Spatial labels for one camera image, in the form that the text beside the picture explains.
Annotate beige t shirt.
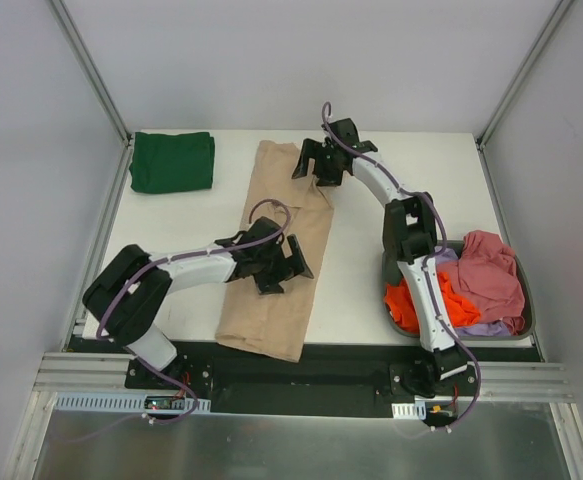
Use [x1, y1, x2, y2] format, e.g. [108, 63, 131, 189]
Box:
[215, 140, 334, 363]

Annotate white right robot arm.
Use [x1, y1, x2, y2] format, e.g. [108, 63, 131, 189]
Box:
[292, 118, 468, 395]

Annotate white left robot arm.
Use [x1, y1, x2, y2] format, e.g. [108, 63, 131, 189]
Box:
[82, 217, 313, 389]

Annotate orange t shirt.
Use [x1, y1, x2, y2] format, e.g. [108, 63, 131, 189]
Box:
[384, 272, 481, 334]

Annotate grey plastic bin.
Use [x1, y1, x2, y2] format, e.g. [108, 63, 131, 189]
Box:
[380, 239, 537, 344]

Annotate folded green t shirt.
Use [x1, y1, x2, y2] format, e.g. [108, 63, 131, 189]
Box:
[129, 132, 215, 195]

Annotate lilac t shirt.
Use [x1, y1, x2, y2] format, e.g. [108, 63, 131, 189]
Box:
[433, 246, 515, 337]

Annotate pink t shirt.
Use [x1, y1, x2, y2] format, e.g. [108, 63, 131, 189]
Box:
[436, 230, 525, 335]

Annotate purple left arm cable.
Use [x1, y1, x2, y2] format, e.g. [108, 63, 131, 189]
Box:
[65, 199, 292, 444]

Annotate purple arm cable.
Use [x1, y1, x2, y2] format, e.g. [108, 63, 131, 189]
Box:
[65, 199, 292, 444]
[320, 102, 482, 436]

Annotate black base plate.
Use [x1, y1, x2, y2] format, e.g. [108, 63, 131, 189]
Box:
[65, 337, 542, 419]

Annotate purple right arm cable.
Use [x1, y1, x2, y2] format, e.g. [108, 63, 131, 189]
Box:
[320, 102, 482, 436]

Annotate white slotted cable duct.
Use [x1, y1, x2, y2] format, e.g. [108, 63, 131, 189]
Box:
[55, 393, 211, 415]

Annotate aluminium frame rail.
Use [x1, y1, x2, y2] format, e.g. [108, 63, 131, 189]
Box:
[33, 352, 576, 403]

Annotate right aluminium corner post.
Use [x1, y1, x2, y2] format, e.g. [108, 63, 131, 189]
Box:
[476, 0, 576, 152]

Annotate aluminium corner post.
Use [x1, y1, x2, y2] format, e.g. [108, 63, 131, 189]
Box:
[46, 0, 132, 146]
[476, 0, 576, 152]

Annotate left aluminium corner post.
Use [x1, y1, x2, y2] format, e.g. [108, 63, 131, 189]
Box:
[46, 0, 132, 146]

